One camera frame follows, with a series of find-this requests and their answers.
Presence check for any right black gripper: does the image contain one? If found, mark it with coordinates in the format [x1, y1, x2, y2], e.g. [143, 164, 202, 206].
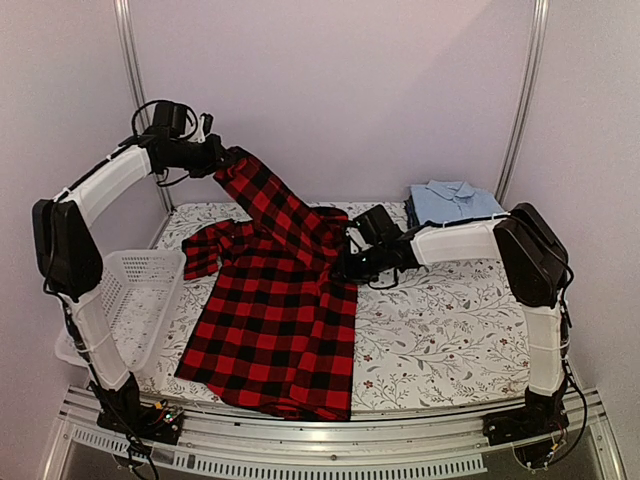
[326, 244, 387, 286]

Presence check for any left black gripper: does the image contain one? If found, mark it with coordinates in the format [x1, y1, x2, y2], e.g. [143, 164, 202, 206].
[165, 133, 236, 178]

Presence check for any red black plaid shirt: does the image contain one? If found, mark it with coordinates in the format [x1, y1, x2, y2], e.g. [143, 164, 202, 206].
[175, 147, 358, 421]

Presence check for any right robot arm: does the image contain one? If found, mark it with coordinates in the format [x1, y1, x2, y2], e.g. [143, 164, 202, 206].
[336, 203, 572, 436]

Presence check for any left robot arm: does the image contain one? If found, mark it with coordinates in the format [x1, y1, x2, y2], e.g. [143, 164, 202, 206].
[32, 100, 230, 434]

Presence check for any light blue folded shirt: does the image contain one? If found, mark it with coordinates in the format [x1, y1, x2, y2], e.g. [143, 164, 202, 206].
[409, 180, 504, 224]

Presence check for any white plastic basket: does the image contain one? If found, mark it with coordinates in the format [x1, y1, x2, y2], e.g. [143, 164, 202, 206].
[53, 248, 187, 374]

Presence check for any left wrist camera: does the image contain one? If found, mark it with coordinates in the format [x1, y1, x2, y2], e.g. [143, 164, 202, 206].
[193, 113, 214, 143]

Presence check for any left aluminium post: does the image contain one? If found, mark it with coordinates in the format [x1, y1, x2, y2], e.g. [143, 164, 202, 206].
[113, 0, 174, 214]

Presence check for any aluminium post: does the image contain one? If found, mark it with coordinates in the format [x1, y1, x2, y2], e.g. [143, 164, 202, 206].
[113, 0, 174, 214]
[494, 0, 550, 205]

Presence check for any aluminium front rail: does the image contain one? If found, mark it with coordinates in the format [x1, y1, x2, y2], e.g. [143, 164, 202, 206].
[38, 387, 627, 479]

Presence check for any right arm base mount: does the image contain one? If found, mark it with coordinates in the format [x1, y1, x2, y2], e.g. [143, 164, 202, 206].
[482, 404, 569, 470]

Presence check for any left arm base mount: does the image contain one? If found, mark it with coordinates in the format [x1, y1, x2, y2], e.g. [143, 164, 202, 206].
[97, 400, 184, 445]

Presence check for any right aluminium post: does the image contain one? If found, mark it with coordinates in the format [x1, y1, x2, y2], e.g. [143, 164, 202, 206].
[494, 0, 550, 205]

